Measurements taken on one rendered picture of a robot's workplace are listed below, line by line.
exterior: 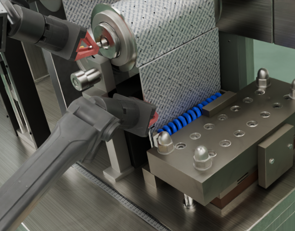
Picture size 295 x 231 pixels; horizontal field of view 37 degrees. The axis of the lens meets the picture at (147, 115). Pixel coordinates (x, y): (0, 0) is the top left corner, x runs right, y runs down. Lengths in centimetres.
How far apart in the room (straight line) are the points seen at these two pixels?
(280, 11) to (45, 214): 69
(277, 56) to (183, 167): 279
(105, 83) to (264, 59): 270
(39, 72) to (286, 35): 94
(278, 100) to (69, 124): 54
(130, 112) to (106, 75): 13
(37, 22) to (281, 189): 61
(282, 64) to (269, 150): 255
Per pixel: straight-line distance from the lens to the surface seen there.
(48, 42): 83
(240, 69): 119
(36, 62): 165
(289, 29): 104
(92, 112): 75
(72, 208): 106
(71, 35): 84
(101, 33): 92
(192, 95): 104
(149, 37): 91
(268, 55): 364
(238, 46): 116
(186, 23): 97
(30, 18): 80
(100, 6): 92
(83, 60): 107
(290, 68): 342
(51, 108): 146
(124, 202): 103
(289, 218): 108
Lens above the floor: 159
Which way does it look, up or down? 32 degrees down
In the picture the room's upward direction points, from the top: 10 degrees counter-clockwise
